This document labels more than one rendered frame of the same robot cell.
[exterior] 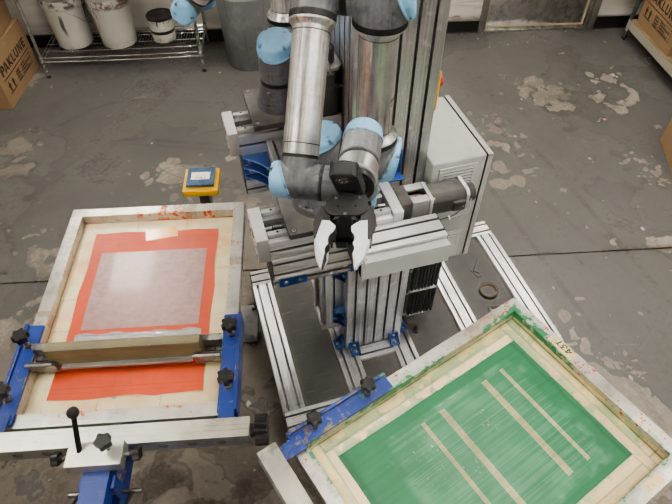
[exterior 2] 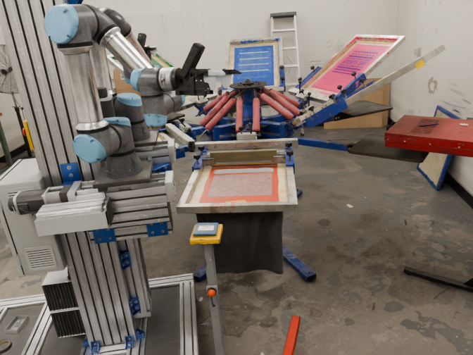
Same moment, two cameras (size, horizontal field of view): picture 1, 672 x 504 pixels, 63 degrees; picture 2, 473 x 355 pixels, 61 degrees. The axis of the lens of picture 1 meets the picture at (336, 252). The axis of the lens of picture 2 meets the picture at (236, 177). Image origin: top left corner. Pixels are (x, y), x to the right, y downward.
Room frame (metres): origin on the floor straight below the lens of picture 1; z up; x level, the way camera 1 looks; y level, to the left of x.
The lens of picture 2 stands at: (3.06, 0.93, 1.85)
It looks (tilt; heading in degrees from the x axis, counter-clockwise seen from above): 23 degrees down; 190
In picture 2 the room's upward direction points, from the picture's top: 4 degrees counter-clockwise
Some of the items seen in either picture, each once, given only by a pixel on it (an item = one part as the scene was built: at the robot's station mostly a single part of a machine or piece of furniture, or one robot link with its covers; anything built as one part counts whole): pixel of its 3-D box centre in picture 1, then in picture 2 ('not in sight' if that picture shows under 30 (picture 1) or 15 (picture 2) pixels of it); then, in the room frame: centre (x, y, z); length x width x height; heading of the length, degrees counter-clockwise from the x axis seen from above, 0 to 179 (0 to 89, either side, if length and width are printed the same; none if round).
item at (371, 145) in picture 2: not in sight; (329, 143); (0.24, 1.11, 0.91); 1.34 x 0.40 x 0.08; 64
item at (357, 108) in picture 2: not in sight; (319, 119); (-0.43, 1.06, 0.91); 1.34 x 0.40 x 0.08; 124
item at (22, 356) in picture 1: (23, 377); (289, 159); (0.74, 0.84, 0.98); 0.30 x 0.05 x 0.07; 4
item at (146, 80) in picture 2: not in sight; (149, 80); (1.78, 0.42, 1.65); 0.11 x 0.08 x 0.09; 81
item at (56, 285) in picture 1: (142, 300); (241, 177); (0.99, 0.58, 0.97); 0.79 x 0.58 x 0.04; 4
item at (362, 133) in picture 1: (361, 148); not in sight; (0.85, -0.05, 1.65); 0.11 x 0.08 x 0.09; 172
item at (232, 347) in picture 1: (231, 364); (200, 163); (0.77, 0.29, 0.98); 0.30 x 0.05 x 0.07; 4
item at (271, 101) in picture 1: (279, 89); (122, 160); (1.60, 0.19, 1.31); 0.15 x 0.15 x 0.10
